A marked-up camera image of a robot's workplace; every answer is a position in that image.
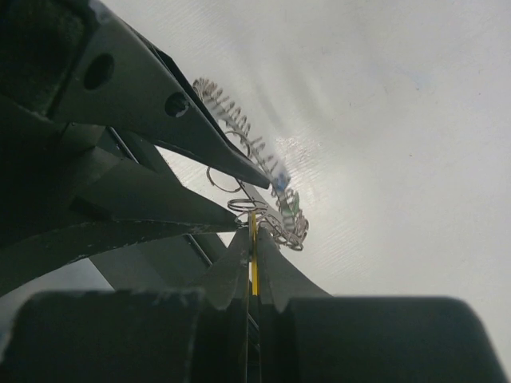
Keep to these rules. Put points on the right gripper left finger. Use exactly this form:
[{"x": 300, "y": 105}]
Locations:
[{"x": 196, "y": 334}]

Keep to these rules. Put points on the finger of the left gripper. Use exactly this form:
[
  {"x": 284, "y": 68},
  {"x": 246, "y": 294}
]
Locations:
[{"x": 120, "y": 223}]

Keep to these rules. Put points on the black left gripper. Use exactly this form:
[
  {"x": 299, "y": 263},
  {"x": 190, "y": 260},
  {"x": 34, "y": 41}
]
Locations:
[{"x": 68, "y": 68}]

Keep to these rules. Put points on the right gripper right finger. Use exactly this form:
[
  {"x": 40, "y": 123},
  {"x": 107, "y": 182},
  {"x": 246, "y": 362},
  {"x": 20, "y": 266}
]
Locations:
[{"x": 307, "y": 335}]

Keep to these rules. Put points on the green key tag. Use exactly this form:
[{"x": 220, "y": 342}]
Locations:
[{"x": 289, "y": 202}]

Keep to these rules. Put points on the large metal keyring with rings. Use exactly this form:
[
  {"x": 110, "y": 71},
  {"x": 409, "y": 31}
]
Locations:
[{"x": 286, "y": 230}]

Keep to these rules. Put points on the blue key tag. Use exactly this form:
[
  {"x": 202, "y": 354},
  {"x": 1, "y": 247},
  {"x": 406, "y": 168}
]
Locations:
[{"x": 281, "y": 181}]

